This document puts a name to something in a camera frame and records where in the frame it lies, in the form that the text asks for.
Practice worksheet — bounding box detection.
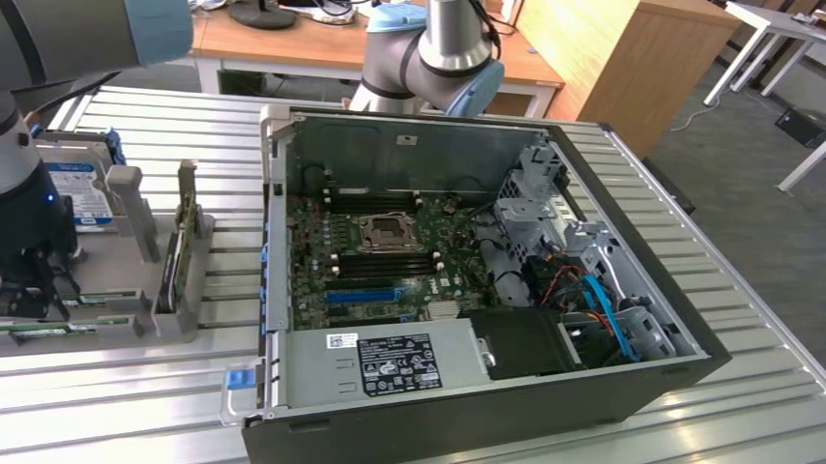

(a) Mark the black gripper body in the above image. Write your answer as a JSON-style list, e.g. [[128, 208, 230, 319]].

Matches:
[[0, 160, 88, 279]]

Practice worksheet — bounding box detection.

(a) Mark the green RAM stick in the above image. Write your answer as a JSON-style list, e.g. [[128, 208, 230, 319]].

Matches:
[[0, 322, 98, 335], [58, 292, 125, 309]]

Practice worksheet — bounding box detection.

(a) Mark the black RAM slot bank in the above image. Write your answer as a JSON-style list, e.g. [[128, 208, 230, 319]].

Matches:
[[331, 249, 445, 280], [324, 187, 425, 215]]

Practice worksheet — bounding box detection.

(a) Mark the hard disk with blue label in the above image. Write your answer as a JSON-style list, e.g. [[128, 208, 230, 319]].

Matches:
[[32, 129, 129, 237]]

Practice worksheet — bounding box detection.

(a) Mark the grey parts rack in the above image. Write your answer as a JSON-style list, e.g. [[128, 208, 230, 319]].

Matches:
[[0, 162, 217, 360]]

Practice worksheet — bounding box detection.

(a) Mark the graphics card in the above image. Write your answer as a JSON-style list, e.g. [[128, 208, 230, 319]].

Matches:
[[153, 160, 202, 316]]

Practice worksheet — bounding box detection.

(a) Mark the grey power supply unit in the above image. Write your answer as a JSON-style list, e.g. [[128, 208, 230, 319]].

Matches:
[[281, 317, 492, 408]]

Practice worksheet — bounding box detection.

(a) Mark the blue expansion slot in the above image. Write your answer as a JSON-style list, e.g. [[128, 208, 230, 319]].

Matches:
[[323, 286, 407, 306]]

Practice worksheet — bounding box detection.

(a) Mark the dark monitor stand base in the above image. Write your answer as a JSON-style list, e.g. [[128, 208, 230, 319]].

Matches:
[[226, 0, 299, 31]]

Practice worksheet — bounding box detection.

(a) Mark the green motherboard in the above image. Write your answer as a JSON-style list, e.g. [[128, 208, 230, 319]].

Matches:
[[285, 191, 505, 333]]

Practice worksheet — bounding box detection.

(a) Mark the black open PC case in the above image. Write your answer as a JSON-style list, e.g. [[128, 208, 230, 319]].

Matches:
[[220, 103, 734, 464]]

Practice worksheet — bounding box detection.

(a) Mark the metal disk bay cage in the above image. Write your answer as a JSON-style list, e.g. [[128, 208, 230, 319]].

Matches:
[[484, 143, 680, 362]]

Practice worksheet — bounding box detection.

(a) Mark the wooden cabinet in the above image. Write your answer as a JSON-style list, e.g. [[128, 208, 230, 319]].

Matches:
[[515, 0, 743, 160]]

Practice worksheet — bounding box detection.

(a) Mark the white table leg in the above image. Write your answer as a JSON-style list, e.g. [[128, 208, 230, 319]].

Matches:
[[772, 138, 826, 194]]

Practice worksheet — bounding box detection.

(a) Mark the black box on floor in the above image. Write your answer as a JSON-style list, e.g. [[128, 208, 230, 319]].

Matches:
[[771, 105, 826, 150]]

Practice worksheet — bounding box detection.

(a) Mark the white table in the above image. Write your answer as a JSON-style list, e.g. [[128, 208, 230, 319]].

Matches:
[[700, 0, 826, 107]]

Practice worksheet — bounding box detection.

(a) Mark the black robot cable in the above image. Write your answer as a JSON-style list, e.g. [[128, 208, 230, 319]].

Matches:
[[0, 71, 124, 128]]

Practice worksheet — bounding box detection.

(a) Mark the CPU socket with metal frame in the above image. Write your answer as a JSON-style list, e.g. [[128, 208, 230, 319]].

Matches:
[[349, 211, 428, 256]]

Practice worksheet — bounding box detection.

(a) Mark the wooden desk white frame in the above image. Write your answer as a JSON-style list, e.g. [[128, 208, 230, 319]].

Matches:
[[190, 0, 568, 120]]

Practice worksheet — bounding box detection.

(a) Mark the red thin wire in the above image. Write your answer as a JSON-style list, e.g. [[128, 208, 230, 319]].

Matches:
[[537, 263, 617, 334]]

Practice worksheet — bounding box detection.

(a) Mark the blue flat data wire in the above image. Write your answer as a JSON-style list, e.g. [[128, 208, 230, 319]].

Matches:
[[577, 272, 639, 364]]

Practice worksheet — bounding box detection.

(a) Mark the white floor cable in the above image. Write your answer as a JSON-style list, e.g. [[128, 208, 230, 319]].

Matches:
[[668, 90, 712, 132]]

